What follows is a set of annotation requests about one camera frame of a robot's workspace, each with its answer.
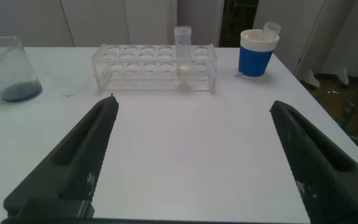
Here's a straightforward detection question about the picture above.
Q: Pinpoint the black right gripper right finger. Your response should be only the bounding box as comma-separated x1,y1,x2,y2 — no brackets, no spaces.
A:
269,100,358,224

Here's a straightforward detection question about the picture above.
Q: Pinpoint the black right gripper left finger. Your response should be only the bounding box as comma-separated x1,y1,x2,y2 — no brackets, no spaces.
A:
3,95,120,218

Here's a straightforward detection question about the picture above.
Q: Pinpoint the test tube with red liquid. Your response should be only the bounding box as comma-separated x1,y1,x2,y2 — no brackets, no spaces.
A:
261,21,282,41

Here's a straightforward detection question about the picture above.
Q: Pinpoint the clear glass beaker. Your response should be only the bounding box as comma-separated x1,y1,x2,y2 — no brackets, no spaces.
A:
0,36,43,104

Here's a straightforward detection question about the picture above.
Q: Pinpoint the clear acrylic test tube rack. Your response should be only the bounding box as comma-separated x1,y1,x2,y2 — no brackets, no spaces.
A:
91,43,219,95

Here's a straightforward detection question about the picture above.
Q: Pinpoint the test tube with yellowish liquid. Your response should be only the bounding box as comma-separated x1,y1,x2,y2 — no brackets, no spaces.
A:
174,26,193,88

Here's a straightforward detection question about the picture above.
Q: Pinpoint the blue and white paper cup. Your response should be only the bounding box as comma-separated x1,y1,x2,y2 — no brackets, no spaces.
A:
237,29,280,78

